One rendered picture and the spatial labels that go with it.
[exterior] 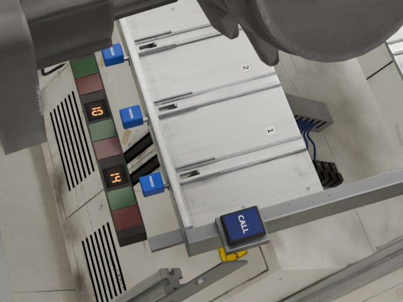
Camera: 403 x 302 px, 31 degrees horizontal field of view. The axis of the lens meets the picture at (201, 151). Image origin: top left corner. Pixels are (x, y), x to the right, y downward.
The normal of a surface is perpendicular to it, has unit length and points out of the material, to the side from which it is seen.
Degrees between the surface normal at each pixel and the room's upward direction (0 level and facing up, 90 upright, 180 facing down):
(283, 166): 43
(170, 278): 0
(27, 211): 0
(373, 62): 90
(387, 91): 90
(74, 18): 81
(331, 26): 58
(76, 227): 90
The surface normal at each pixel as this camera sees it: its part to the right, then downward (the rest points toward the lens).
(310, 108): 0.65, -0.49
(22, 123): 0.40, 0.87
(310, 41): 0.40, 0.42
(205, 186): 0.01, -0.42
